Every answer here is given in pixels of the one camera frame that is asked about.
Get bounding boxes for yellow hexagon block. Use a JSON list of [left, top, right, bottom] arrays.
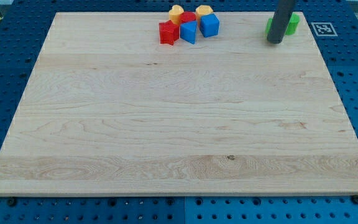
[[195, 5, 214, 25]]

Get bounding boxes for large wooden board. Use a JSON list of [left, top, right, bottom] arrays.
[[0, 12, 358, 197]]

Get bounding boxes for red star block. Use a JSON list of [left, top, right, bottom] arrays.
[[158, 20, 180, 45]]

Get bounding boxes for blue triangular block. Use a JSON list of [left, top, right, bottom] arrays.
[[180, 21, 197, 44]]

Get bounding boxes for blue cube block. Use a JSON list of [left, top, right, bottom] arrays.
[[200, 14, 220, 37]]

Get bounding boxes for red cylinder block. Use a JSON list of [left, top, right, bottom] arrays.
[[180, 11, 196, 24]]

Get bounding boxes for yellow heart block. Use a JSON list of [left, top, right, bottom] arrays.
[[168, 5, 184, 26]]

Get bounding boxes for green block behind rod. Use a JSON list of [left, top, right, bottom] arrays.
[[265, 17, 273, 35]]

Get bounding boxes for green rounded block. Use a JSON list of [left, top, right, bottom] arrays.
[[285, 13, 300, 35]]

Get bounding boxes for grey cylindrical pointer rod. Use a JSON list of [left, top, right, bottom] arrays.
[[267, 0, 296, 44]]

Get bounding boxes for white fiducial marker tag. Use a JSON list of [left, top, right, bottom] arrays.
[[311, 22, 337, 37]]

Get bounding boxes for black bolt front left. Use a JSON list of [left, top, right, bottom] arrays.
[[6, 197, 17, 207]]

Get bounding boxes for black bolt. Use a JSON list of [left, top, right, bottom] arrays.
[[6, 197, 17, 207], [351, 195, 358, 205]]

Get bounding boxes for black bolt front right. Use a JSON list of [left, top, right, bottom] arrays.
[[351, 195, 358, 205]]

